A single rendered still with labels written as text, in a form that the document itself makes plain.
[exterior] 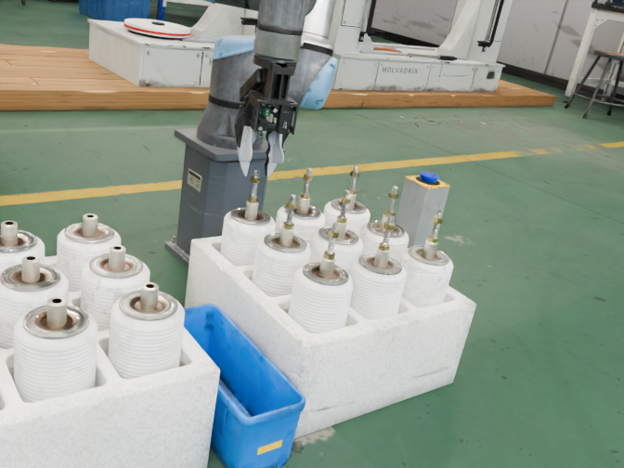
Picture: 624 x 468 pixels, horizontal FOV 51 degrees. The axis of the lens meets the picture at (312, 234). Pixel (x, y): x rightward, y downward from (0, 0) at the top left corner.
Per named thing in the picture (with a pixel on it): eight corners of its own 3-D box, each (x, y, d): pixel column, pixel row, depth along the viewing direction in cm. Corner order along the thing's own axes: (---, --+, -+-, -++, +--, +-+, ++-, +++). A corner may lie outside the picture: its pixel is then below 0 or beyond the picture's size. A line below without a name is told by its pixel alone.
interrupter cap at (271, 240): (296, 259, 108) (297, 254, 107) (255, 245, 110) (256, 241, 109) (313, 244, 114) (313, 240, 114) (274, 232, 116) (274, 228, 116)
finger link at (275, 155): (272, 186, 114) (273, 135, 110) (264, 174, 119) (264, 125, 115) (290, 184, 115) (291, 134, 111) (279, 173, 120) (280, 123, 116)
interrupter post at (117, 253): (105, 266, 95) (106, 245, 93) (121, 263, 96) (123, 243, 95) (110, 273, 93) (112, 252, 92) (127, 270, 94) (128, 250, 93)
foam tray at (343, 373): (182, 319, 131) (190, 239, 124) (333, 290, 154) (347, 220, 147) (288, 442, 103) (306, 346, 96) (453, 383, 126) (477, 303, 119)
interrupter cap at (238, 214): (221, 215, 119) (222, 212, 119) (249, 207, 125) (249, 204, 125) (251, 229, 116) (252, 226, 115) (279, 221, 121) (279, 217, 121)
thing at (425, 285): (390, 354, 119) (412, 266, 112) (375, 326, 128) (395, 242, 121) (438, 356, 121) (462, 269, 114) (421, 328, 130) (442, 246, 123)
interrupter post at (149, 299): (136, 305, 86) (137, 282, 85) (153, 302, 88) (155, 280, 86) (143, 314, 85) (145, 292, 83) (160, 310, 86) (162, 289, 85)
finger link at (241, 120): (230, 146, 113) (243, 97, 110) (228, 143, 114) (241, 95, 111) (255, 151, 115) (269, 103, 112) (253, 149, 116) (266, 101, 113)
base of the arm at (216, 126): (184, 131, 148) (188, 87, 144) (239, 129, 157) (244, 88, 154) (219, 151, 138) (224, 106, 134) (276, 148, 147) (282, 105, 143)
